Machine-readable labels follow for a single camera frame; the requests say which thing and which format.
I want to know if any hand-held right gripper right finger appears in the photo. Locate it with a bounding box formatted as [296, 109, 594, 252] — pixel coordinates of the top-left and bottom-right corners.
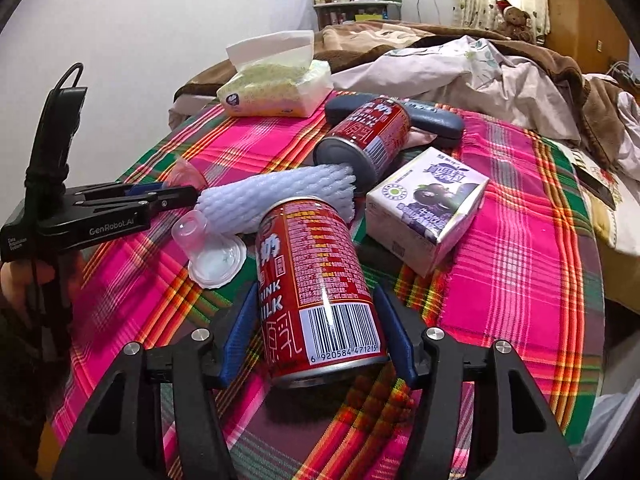
[372, 285, 581, 480]

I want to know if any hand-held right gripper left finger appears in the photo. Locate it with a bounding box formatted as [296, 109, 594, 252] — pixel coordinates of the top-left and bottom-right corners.
[52, 280, 261, 480]

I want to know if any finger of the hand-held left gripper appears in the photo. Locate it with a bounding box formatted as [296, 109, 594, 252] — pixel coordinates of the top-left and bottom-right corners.
[70, 182, 168, 200]
[80, 186, 201, 216]

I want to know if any red drink can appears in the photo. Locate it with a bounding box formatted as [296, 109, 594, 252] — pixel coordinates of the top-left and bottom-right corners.
[255, 196, 391, 390]
[313, 96, 412, 196]

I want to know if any white foam fruit net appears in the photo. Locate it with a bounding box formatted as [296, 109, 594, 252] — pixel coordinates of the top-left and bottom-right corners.
[195, 162, 357, 236]

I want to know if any white trash bin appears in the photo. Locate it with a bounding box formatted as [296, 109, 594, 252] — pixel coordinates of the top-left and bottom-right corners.
[582, 390, 640, 480]

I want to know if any person's left hand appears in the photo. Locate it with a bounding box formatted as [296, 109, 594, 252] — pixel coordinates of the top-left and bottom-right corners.
[0, 260, 32, 327]

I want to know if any red clear plastic wrapper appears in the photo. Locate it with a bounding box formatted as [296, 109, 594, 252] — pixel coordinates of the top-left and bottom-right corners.
[167, 155, 207, 192]

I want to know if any clear plastic cup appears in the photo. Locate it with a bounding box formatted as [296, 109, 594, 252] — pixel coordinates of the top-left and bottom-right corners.
[171, 210, 248, 289]

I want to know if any white purple drink carton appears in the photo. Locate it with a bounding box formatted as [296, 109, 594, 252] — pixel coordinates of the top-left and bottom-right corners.
[366, 147, 491, 277]

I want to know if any plaid tablecloth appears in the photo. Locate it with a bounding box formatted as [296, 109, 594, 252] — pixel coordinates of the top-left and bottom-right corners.
[45, 91, 606, 480]

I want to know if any soft tissue pack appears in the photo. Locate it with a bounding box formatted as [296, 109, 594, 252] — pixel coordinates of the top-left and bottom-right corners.
[216, 30, 333, 118]

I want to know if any dark glasses case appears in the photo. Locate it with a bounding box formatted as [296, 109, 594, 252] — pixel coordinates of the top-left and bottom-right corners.
[325, 92, 465, 148]

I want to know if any floral bed sheet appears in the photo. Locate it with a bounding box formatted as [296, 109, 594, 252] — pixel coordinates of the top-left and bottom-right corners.
[555, 140, 640, 261]

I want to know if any shelf with bottles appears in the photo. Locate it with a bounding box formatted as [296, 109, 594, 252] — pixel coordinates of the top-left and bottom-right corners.
[312, 0, 403, 31]

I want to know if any white floral quilt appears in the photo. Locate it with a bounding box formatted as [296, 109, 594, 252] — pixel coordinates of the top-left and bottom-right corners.
[332, 35, 583, 141]

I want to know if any pale grey quilt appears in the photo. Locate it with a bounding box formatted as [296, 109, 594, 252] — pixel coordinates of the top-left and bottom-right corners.
[615, 90, 640, 181]

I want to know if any brown blanket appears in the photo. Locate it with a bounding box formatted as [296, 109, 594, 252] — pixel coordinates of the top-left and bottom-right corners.
[172, 22, 626, 171]

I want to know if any brown teddy bear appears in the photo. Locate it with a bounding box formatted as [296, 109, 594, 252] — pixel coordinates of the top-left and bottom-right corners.
[495, 0, 536, 43]

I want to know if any wooden wardrobe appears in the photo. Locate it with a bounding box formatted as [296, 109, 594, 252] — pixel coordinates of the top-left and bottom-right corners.
[542, 0, 631, 68]

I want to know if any power strip with cables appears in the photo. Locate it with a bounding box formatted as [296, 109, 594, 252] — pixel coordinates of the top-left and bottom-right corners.
[607, 60, 640, 86]

